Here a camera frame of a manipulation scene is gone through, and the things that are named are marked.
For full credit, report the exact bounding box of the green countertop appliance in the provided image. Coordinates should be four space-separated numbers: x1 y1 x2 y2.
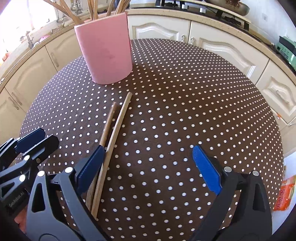
276 36 296 70

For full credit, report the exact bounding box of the person hand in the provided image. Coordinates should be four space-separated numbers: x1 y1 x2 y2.
14 207 27 233

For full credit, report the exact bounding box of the orange snack bag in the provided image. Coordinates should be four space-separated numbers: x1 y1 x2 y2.
273 175 295 211

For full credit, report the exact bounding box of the brown polka dot tablecloth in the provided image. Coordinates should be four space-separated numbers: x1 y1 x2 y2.
20 39 283 240

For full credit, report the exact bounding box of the wooden chopstick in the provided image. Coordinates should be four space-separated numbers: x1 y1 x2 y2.
115 0 130 15
106 0 115 16
44 0 84 25
87 0 98 20
86 102 117 211
91 92 132 219

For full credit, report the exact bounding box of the steel wok black handle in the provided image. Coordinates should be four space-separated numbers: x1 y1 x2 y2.
205 0 250 16

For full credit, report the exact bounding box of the black gas stove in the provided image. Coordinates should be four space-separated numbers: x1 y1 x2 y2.
155 1 251 31

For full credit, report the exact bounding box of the pink cylindrical utensil holder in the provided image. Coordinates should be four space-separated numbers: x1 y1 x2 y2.
74 13 132 85

